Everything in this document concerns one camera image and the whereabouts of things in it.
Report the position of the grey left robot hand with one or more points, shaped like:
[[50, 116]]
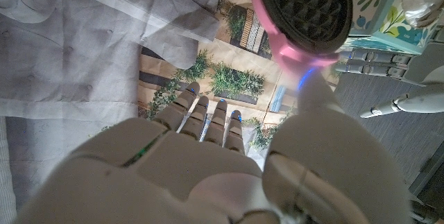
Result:
[[430, 68]]

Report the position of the floral teal tissue box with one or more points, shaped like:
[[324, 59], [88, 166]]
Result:
[[385, 12]]

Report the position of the printed fabric backdrop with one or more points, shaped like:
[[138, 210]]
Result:
[[69, 43]]

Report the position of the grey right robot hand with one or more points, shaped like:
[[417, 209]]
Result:
[[173, 175]]

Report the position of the pink black rubber brush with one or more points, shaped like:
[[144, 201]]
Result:
[[305, 9]]

